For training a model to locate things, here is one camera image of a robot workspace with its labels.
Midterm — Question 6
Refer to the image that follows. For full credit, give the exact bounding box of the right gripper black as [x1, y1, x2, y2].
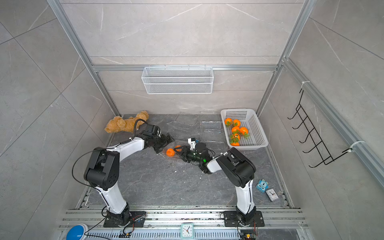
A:
[175, 146, 205, 165]

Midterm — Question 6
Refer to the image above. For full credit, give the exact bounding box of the leafy twin oranges container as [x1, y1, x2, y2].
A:
[225, 118, 241, 128]
[232, 127, 249, 139]

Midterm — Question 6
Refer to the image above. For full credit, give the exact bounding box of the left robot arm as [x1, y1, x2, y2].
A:
[71, 119, 175, 222]

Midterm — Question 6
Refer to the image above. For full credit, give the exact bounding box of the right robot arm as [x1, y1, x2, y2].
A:
[173, 143, 256, 222]

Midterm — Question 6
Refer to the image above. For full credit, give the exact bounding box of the brown teddy bear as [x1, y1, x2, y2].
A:
[105, 111, 149, 134]

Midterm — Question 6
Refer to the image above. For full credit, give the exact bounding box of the white plastic basket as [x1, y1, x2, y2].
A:
[221, 109, 269, 151]

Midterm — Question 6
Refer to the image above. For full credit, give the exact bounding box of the small white clock front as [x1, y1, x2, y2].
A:
[180, 223, 195, 240]

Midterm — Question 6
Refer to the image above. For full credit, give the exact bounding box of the small blue clock on table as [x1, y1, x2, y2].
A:
[256, 179, 269, 193]

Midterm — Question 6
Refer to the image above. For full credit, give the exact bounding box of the small white square clock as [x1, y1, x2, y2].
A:
[266, 189, 279, 202]

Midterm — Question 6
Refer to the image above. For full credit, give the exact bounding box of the blue round button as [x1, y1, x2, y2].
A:
[65, 224, 89, 240]

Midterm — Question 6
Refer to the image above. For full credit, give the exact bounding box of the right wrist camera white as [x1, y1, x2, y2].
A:
[188, 138, 199, 151]

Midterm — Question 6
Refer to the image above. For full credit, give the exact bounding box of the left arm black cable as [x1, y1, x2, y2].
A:
[131, 118, 149, 140]

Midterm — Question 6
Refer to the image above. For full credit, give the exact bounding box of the white wire wall basket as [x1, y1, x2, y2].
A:
[142, 67, 214, 95]

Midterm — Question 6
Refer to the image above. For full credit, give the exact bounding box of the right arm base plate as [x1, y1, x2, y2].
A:
[221, 211, 265, 228]

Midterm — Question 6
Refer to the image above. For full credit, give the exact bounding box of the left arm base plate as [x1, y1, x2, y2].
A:
[103, 211, 147, 228]

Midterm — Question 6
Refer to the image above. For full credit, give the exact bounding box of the black wall hook rack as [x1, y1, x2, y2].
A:
[287, 89, 353, 169]

